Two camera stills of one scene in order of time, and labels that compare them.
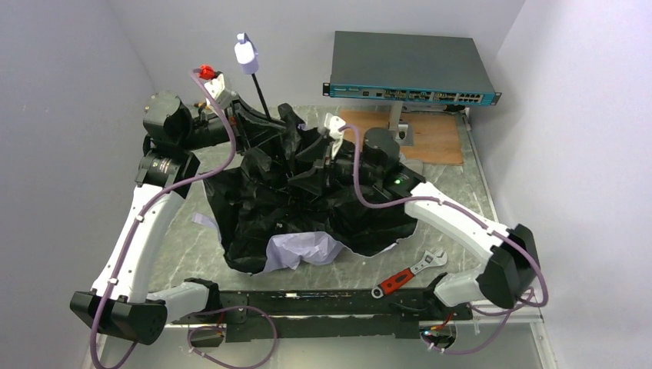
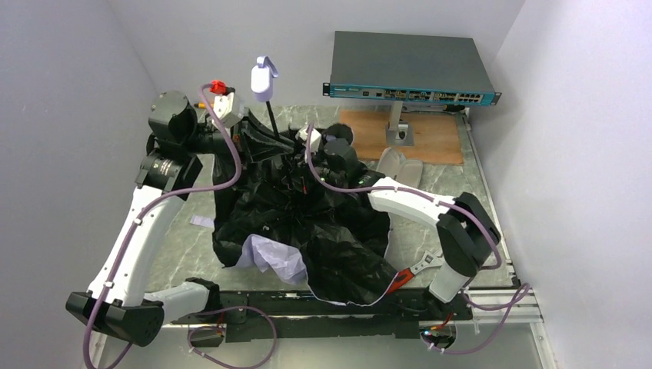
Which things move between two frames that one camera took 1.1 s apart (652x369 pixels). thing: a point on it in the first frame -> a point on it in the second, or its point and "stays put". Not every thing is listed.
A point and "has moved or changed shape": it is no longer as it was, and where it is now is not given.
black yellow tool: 454,108 stays put
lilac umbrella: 271,219 has moved or changed shape
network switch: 406,68 stays put
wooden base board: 436,135 stays put
